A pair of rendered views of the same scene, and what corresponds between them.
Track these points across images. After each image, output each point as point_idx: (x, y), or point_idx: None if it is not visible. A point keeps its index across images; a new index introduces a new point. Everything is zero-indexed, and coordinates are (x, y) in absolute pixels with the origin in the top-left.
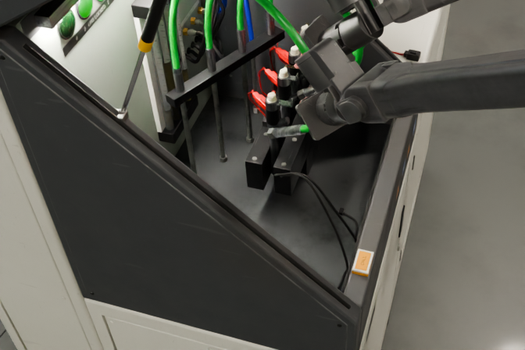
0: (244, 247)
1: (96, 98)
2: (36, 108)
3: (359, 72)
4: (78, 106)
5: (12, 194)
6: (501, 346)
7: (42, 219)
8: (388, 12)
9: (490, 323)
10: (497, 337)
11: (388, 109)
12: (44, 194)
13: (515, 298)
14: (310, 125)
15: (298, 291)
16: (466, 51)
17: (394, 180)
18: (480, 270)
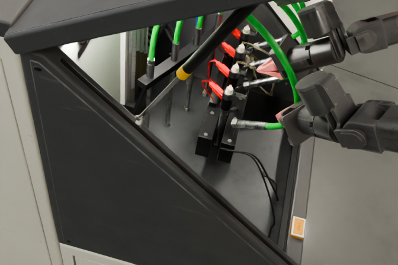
0: (224, 226)
1: (118, 106)
2: (60, 112)
3: (352, 103)
4: (104, 115)
5: (15, 168)
6: (334, 251)
7: (38, 189)
8: (358, 44)
9: (327, 233)
10: (332, 244)
11: (390, 145)
12: (47, 172)
13: (343, 216)
14: (291, 134)
15: (259, 257)
16: None
17: (312, 156)
18: (320, 194)
